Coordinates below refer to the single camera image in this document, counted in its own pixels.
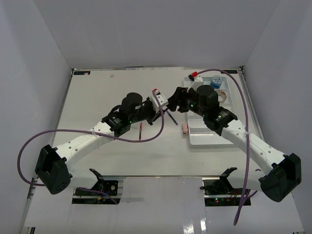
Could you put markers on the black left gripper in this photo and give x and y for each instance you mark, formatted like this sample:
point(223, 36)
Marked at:
point(147, 103)

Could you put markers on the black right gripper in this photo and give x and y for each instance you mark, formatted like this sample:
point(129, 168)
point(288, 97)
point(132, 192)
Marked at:
point(178, 99)

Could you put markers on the brown packing tape roll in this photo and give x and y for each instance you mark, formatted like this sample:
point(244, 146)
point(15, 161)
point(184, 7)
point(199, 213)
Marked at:
point(222, 96)

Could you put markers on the blue tape roll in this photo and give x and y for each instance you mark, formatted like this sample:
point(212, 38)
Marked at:
point(216, 82)

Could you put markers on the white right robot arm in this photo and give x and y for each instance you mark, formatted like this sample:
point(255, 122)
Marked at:
point(282, 171)

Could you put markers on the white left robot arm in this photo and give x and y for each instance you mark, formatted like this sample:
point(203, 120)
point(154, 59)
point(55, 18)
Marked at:
point(55, 166)

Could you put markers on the purple pen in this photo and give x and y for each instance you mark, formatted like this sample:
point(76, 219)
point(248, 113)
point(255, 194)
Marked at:
point(171, 117)

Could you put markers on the red pen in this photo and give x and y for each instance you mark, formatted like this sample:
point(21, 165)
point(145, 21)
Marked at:
point(140, 131)

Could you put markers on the pink white eraser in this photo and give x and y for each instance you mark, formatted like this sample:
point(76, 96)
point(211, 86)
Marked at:
point(185, 129)

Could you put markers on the right black table label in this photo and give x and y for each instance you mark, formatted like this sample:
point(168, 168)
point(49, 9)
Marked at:
point(231, 71)

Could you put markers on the black table label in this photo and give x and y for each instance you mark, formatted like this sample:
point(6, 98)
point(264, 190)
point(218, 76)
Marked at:
point(231, 71)
point(81, 73)

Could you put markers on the left black table label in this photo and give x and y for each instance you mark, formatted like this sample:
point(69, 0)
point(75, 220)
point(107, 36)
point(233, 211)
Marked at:
point(81, 73)

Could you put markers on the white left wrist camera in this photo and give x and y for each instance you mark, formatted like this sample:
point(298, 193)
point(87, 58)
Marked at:
point(158, 100)

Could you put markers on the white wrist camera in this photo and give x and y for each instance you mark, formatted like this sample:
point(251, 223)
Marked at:
point(158, 100)
point(196, 81)

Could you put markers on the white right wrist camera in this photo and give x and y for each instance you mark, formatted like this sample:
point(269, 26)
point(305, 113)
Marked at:
point(196, 81)

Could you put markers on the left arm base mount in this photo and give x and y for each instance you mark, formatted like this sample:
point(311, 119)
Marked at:
point(104, 192)

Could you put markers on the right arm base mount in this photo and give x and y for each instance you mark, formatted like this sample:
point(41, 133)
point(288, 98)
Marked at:
point(219, 191)

